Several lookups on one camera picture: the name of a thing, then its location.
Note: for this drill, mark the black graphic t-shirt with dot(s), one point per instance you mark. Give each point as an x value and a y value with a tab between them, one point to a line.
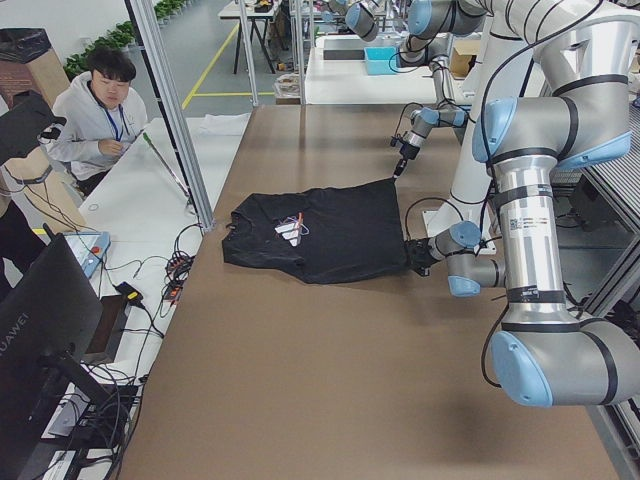
320	236

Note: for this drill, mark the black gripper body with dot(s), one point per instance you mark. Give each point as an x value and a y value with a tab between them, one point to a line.
419	253
406	149

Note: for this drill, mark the black Huawei monitor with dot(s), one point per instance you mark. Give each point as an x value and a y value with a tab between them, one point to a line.
47	324

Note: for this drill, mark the black power adapter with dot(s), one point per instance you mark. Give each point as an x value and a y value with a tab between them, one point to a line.
133	295

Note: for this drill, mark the blue plastic bin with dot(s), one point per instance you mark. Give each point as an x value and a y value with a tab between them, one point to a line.
381	60

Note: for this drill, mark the aluminium frame post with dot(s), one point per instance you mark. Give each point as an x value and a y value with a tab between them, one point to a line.
148	37

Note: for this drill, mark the cardboard box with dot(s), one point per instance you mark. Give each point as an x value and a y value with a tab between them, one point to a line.
463	57

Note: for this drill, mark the white side table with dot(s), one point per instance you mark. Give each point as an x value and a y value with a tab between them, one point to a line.
148	220

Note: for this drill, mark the green handled reacher tool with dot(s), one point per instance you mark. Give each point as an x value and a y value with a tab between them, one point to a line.
173	175

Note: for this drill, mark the seated man in grey hoodie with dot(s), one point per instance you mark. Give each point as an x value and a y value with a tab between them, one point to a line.
104	115

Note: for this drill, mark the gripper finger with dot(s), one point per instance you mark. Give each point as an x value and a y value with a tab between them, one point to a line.
400	167

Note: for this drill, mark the orange grey usb hub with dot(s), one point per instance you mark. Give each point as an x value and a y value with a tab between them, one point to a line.
179	262
171	294

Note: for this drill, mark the teach pendant with red button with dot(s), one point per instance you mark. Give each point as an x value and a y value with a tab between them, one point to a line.
89	249

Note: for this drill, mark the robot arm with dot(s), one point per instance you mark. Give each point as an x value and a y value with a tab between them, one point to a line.
542	355
432	25

